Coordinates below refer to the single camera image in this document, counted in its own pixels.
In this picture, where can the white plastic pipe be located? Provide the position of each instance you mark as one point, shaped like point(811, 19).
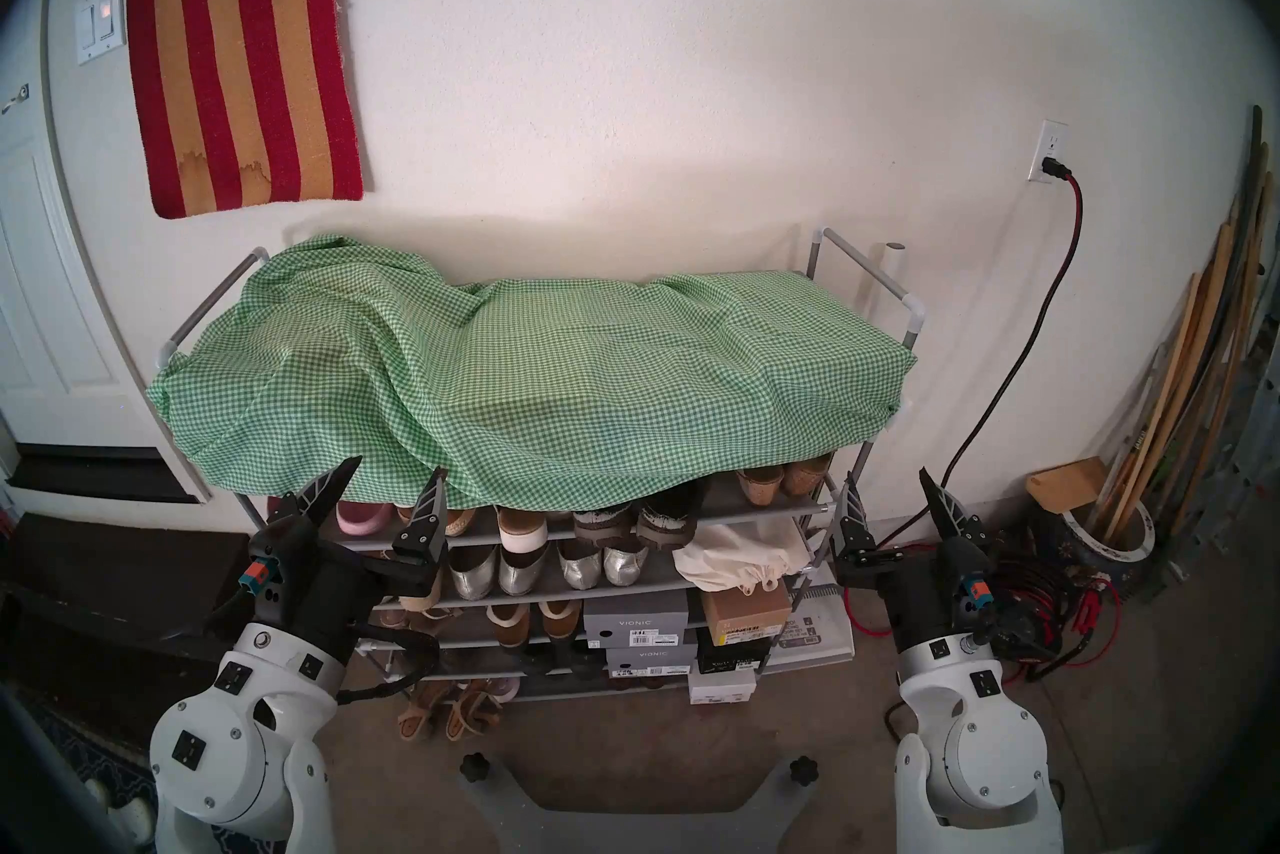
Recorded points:
point(892, 272)

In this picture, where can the white light switch plate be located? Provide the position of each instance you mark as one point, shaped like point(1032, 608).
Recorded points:
point(100, 22)

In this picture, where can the white slipper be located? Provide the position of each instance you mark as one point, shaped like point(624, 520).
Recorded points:
point(97, 792)
point(135, 822)

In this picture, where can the grey Vionic shoebox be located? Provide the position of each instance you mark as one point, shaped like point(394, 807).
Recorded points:
point(635, 617)
point(650, 660)

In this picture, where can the dark brown step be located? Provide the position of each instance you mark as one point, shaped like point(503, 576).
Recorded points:
point(120, 572)

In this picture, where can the small white shoe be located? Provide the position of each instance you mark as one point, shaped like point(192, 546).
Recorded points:
point(505, 688)

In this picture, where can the wooden sticks bundle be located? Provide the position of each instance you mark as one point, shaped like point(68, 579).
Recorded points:
point(1250, 192)

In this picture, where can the white panel door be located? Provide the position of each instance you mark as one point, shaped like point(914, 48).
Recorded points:
point(40, 312)

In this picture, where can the dark patterned rug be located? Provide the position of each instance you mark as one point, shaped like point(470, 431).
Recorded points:
point(100, 742)

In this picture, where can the grey metal shoe rack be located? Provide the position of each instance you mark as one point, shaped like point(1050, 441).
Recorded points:
point(722, 502)

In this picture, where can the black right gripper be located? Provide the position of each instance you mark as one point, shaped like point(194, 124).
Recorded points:
point(925, 597)

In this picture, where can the black shoebox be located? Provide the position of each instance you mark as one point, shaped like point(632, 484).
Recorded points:
point(730, 652)

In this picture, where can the patterned pot with white rim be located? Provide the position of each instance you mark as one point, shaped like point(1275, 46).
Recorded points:
point(1125, 552)

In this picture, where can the grey metal ladder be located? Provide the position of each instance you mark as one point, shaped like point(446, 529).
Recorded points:
point(1245, 452)

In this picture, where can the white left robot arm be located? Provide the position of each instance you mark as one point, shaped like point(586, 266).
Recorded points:
point(230, 742)

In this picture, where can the pink shoe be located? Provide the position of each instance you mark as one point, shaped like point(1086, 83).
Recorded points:
point(362, 517)

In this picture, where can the mustard suede shoe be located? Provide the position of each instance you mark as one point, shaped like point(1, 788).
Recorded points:
point(508, 624)
point(560, 620)

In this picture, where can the brown cardboard piece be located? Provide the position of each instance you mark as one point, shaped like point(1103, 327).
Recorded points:
point(1065, 484)

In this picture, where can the small tan woven espadrille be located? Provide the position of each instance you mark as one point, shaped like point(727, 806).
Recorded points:
point(460, 522)

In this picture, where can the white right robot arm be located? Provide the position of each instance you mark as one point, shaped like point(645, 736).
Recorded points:
point(970, 752)

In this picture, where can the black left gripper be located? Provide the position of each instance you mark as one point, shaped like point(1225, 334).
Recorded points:
point(320, 592)

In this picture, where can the grey robot base frame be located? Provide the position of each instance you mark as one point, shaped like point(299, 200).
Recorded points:
point(640, 822)

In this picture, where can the silver flat shoe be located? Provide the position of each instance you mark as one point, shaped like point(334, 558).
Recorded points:
point(520, 570)
point(472, 572)
point(625, 562)
point(580, 567)

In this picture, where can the white wall outlet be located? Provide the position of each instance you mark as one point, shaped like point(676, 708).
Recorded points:
point(1050, 142)

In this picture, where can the tan wooden slat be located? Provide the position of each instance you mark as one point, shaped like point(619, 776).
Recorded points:
point(1176, 342)
point(1212, 312)

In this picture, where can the tan cork wedge shoe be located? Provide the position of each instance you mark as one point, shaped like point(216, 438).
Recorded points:
point(760, 484)
point(805, 474)

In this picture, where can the green gingham cloth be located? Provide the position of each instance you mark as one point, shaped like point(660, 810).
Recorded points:
point(550, 362)

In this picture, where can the white sole platform shoe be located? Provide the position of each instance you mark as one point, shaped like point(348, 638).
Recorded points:
point(522, 532)

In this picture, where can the brown cardboard shoebox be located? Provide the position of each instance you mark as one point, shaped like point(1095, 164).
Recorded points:
point(745, 607)

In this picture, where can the red tan striped wall hanging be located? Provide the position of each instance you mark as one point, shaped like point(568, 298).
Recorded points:
point(240, 62)

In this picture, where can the metal door latch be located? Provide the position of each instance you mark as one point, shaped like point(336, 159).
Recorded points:
point(12, 99)

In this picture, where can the black star knob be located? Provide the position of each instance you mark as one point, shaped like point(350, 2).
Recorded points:
point(803, 770)
point(475, 768)

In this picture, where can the white shoebox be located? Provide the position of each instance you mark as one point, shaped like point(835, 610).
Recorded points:
point(720, 684)

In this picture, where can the black boot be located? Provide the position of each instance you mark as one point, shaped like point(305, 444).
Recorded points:
point(560, 659)

